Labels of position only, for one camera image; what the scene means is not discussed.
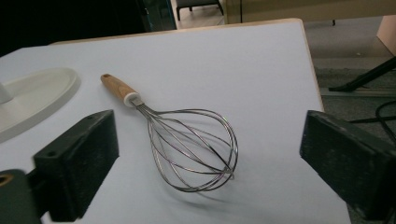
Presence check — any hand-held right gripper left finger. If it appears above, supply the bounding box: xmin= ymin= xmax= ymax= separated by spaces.
xmin=33 ymin=109 xmax=120 ymax=223

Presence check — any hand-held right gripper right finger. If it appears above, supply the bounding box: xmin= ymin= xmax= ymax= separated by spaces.
xmin=299 ymin=109 xmax=396 ymax=221

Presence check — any wire whisk with wooden handle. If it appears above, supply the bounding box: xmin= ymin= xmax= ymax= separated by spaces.
xmin=100 ymin=73 xmax=240 ymax=193

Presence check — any white oval stand base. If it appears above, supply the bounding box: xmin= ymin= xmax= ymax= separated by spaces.
xmin=0 ymin=67 xmax=79 ymax=145

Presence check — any black metal stand leg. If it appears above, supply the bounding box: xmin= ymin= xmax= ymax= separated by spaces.
xmin=328 ymin=55 xmax=396 ymax=93

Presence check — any dark curtain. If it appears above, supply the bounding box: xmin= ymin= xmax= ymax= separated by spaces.
xmin=0 ymin=0 xmax=150 ymax=58

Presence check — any beige cabinet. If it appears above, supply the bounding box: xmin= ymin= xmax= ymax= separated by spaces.
xmin=224 ymin=0 xmax=396 ymax=26

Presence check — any dark chair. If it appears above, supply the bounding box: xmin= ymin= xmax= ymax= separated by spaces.
xmin=176 ymin=0 xmax=225 ymax=21

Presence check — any black cable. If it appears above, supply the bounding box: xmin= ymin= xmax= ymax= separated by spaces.
xmin=348 ymin=100 xmax=396 ymax=146

